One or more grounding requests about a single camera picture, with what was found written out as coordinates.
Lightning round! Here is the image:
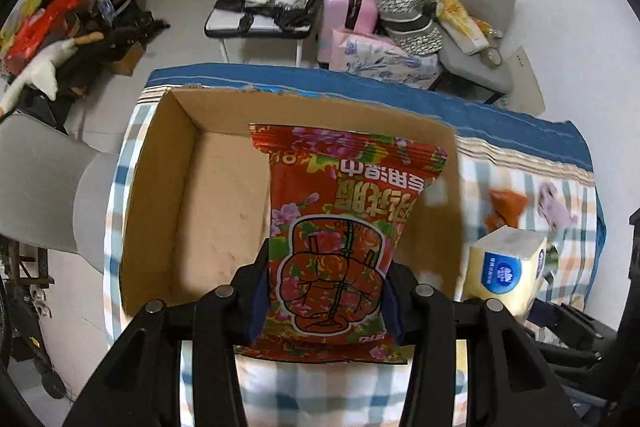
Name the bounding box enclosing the grey chair at left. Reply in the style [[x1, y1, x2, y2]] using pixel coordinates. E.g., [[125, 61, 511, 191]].
[[0, 114, 118, 272]]

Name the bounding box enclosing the orange snack packet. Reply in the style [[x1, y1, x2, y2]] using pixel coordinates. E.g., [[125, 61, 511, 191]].
[[485, 190, 528, 232]]

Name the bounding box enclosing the pink suitcase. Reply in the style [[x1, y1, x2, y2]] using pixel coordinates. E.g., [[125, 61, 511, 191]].
[[317, 0, 378, 69]]

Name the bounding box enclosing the purple knitted sock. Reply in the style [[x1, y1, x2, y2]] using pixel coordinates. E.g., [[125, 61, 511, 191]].
[[537, 182, 577, 232]]

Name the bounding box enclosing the floral pink pillow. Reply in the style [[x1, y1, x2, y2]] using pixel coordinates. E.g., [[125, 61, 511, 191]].
[[329, 30, 442, 90]]

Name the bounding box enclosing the grey office chair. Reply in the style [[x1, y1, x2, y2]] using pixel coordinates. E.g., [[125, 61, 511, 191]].
[[436, 0, 515, 104]]

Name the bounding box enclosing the white tissue pack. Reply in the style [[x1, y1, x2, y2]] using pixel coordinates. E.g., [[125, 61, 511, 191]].
[[461, 225, 547, 322]]

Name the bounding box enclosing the brown cardboard box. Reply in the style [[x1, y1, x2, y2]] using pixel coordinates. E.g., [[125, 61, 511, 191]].
[[115, 88, 463, 317]]

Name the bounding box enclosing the yellow white plush toy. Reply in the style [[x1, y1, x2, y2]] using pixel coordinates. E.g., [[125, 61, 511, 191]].
[[436, 0, 489, 55]]

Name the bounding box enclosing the red floral wet wipes pack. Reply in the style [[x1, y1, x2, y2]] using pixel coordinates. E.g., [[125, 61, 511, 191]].
[[239, 124, 447, 364]]

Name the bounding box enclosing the red plastic bag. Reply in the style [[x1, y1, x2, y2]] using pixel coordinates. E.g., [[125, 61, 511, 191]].
[[6, 0, 80, 61]]

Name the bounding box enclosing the plaid checkered table cloth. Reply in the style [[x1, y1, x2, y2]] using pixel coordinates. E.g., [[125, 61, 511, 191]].
[[103, 63, 605, 426]]

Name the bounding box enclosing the black white patterned bag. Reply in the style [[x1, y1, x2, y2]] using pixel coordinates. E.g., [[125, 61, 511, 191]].
[[375, 0, 442, 56]]

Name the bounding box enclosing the white goose plush toy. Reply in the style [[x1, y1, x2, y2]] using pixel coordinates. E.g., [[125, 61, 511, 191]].
[[1, 31, 104, 117]]

